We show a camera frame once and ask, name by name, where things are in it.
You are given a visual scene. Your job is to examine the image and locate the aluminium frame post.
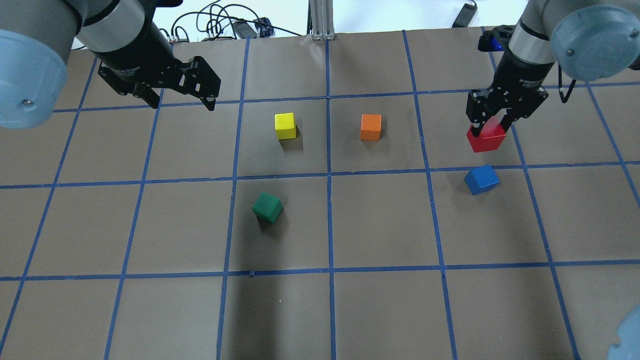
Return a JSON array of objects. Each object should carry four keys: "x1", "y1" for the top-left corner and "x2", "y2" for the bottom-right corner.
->
[{"x1": 308, "y1": 0, "x2": 336, "y2": 41}]

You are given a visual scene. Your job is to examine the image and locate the green wooden block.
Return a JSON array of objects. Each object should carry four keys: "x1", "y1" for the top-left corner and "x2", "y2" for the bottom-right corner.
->
[{"x1": 251, "y1": 191, "x2": 284, "y2": 224}]

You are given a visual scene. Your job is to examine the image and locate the blue wooden block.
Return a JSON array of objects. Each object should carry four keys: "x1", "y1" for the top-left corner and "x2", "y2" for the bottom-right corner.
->
[{"x1": 464, "y1": 164, "x2": 501, "y2": 196}]

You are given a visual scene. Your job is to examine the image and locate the black cable bundle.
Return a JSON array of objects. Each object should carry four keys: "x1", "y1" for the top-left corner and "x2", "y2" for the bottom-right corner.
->
[{"x1": 171, "y1": 2, "x2": 303, "y2": 42}]

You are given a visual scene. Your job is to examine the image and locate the red wooden block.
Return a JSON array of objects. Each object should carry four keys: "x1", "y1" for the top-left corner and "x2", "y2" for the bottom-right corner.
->
[{"x1": 466, "y1": 117, "x2": 506, "y2": 153}]

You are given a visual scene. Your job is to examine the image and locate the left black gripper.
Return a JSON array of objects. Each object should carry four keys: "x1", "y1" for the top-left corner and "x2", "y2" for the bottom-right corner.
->
[{"x1": 97, "y1": 20, "x2": 222, "y2": 112}]

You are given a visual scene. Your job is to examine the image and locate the black power adapter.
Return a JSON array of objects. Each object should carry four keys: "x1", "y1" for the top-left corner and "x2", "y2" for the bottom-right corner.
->
[{"x1": 451, "y1": 3, "x2": 478, "y2": 28}]

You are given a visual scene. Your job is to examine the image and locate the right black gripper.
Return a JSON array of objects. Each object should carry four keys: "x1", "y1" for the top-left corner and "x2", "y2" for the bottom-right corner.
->
[{"x1": 466, "y1": 52, "x2": 548, "y2": 138}]

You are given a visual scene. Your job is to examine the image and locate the orange wooden block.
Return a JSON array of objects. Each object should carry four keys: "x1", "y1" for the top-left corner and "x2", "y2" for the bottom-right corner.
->
[{"x1": 359, "y1": 113, "x2": 382, "y2": 142}]

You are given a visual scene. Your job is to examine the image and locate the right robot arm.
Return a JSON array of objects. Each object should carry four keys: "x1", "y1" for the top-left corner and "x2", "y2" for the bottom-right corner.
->
[{"x1": 466, "y1": 0, "x2": 640, "y2": 137}]

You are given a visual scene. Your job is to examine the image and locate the yellow wooden block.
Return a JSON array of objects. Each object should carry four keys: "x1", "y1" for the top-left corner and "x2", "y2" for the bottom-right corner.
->
[{"x1": 274, "y1": 112, "x2": 297, "y2": 141}]

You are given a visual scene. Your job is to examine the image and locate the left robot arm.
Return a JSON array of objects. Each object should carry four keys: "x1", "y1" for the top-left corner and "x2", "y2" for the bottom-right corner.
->
[{"x1": 0, "y1": 0, "x2": 221, "y2": 129}]

